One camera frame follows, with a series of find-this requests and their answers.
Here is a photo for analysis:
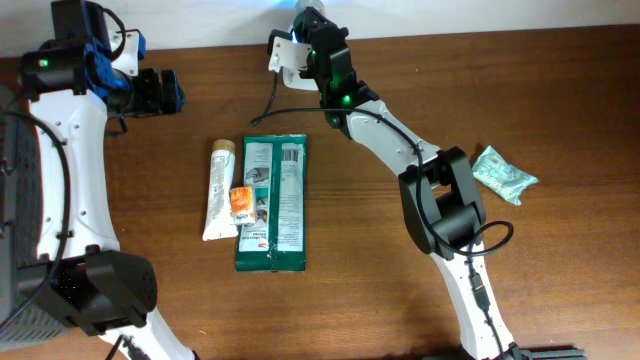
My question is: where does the green 3M wipes packet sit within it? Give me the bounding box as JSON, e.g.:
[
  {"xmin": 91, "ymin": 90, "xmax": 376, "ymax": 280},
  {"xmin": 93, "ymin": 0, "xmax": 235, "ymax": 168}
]
[{"xmin": 235, "ymin": 135, "xmax": 307, "ymax": 272}]

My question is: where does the small orange packet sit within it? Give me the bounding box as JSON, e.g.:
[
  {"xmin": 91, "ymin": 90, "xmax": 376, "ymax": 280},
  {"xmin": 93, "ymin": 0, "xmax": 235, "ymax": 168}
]
[{"xmin": 230, "ymin": 186, "xmax": 256, "ymax": 225}]

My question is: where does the white cream tube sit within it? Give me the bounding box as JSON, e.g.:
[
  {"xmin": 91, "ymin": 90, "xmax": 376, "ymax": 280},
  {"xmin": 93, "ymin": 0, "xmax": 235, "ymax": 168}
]
[{"xmin": 202, "ymin": 139, "xmax": 238, "ymax": 241}]

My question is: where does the light green tissue packet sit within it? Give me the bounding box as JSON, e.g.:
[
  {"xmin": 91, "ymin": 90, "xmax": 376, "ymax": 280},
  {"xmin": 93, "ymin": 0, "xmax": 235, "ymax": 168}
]
[{"xmin": 472, "ymin": 146, "xmax": 539, "ymax": 206}]

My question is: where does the green lid small jar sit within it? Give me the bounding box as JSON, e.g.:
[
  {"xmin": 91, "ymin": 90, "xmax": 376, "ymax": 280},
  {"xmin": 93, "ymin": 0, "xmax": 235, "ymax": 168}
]
[{"xmin": 294, "ymin": 0, "xmax": 326, "ymax": 17}]

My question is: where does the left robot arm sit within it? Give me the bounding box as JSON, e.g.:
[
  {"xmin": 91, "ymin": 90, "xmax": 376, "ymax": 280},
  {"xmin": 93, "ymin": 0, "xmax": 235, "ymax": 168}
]
[{"xmin": 1, "ymin": 1, "xmax": 194, "ymax": 359}]

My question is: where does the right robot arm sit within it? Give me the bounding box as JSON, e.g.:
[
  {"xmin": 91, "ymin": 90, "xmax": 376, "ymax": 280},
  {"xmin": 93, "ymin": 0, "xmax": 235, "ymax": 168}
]
[{"xmin": 292, "ymin": 1, "xmax": 524, "ymax": 359}]

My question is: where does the white barcode scanner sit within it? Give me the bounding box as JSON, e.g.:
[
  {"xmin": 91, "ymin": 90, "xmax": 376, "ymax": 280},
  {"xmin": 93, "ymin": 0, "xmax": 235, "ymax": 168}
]
[{"xmin": 282, "ymin": 67, "xmax": 318, "ymax": 92}]

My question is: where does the grey plastic mesh basket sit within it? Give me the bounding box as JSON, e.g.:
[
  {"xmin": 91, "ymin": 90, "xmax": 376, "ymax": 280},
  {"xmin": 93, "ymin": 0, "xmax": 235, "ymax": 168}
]
[{"xmin": 1, "ymin": 115, "xmax": 66, "ymax": 352}]

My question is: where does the black right arm base rail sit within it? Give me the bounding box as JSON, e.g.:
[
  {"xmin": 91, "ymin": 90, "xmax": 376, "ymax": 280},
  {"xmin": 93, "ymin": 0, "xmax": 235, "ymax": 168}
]
[{"xmin": 424, "ymin": 344, "xmax": 587, "ymax": 360}]

